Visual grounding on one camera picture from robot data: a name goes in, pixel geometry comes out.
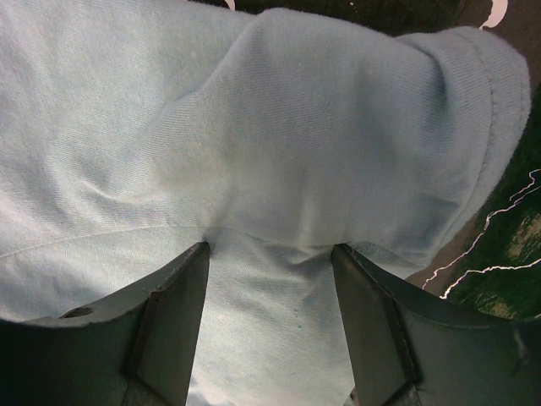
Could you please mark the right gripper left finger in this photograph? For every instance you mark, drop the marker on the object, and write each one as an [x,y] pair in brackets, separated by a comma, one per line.
[133,347]

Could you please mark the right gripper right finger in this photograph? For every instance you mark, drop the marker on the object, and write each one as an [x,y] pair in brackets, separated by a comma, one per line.
[407,347]

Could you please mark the grey-blue t shirt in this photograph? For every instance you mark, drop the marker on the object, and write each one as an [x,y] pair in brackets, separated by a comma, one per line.
[131,130]

